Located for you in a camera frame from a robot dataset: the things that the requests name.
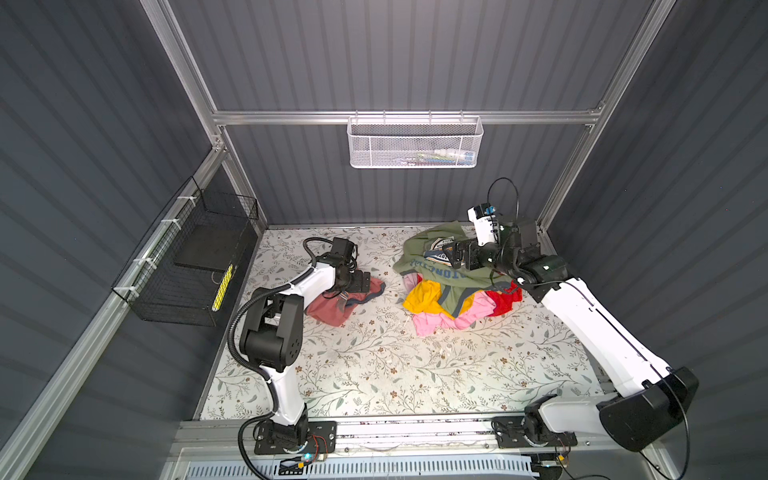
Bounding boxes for black wire basket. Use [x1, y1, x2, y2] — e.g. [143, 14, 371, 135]
[112, 180, 260, 327]

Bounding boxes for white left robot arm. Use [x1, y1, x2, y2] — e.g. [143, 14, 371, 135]
[227, 237, 370, 449]

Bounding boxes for yellow striped tag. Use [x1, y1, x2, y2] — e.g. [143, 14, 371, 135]
[211, 264, 235, 312]

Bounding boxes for white wire mesh basket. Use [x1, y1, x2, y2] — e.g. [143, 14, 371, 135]
[346, 114, 484, 169]

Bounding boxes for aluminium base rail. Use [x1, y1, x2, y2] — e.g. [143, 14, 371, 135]
[158, 413, 663, 479]

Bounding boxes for yellow cloth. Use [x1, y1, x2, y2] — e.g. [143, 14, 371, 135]
[403, 280, 474, 320]

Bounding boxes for floral patterned table mat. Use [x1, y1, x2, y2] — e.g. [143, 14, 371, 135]
[200, 224, 604, 421]

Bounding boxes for pink cloth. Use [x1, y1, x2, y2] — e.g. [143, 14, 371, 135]
[403, 273, 494, 337]

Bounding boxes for red cloth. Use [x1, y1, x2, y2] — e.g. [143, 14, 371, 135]
[486, 282, 523, 317]

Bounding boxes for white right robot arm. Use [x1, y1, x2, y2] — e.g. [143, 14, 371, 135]
[441, 239, 699, 452]

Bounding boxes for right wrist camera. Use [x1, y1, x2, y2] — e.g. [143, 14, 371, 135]
[467, 203, 498, 246]

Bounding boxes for green printed t-shirt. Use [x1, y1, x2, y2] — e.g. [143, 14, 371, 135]
[393, 222, 522, 316]

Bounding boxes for items in white basket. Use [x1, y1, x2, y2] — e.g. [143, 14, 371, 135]
[395, 149, 476, 168]

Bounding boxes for dusty red printed t-shirt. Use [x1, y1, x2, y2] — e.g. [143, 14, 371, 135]
[305, 278, 386, 327]

